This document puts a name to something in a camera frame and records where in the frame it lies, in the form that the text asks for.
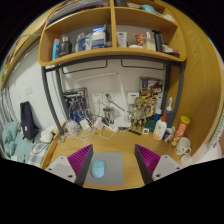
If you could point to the black bag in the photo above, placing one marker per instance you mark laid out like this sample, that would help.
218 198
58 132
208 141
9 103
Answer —
28 121

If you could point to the steel cup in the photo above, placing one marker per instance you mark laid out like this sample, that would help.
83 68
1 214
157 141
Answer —
108 115

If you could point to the blue model kit box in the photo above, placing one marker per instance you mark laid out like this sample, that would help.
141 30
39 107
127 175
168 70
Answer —
76 103

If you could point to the blue bottle with white nozzle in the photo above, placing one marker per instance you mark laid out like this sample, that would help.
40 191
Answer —
169 110

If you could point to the light blue computer mouse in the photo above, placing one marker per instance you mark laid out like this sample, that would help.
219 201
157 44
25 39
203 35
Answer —
98 169

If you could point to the white lotion pump bottle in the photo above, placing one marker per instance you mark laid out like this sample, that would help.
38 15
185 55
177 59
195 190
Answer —
160 129

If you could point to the dark green box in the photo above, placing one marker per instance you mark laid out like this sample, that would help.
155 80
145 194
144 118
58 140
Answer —
150 125

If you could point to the picture box behind figure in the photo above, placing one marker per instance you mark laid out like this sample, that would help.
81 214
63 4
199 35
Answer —
151 86

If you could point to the red chips can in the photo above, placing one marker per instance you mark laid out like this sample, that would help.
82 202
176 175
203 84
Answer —
180 131

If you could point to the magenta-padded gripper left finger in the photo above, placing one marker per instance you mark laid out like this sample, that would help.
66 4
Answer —
60 166

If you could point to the white charger block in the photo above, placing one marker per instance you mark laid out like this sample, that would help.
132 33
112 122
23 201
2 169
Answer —
84 124

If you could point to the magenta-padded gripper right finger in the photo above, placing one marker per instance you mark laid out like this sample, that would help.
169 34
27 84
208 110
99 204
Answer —
165 166

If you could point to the grey mouse pad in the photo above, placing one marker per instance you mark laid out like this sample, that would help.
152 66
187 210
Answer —
113 168

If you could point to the white power strip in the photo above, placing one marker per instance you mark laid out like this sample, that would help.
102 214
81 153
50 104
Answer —
110 127

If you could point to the white mug with face print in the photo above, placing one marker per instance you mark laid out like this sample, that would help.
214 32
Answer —
182 146

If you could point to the clear plastic jar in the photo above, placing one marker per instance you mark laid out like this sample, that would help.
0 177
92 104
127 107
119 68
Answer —
71 127

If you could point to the teal bedding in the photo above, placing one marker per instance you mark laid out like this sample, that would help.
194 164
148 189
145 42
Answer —
16 143

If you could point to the blue and white box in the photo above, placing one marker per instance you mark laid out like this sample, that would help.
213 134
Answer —
168 134

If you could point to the wooden shelf unit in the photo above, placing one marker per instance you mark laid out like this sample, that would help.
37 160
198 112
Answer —
113 51

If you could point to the white wall box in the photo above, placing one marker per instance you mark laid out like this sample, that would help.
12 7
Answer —
132 97

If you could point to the small white desk clock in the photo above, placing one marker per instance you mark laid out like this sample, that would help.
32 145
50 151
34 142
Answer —
145 131

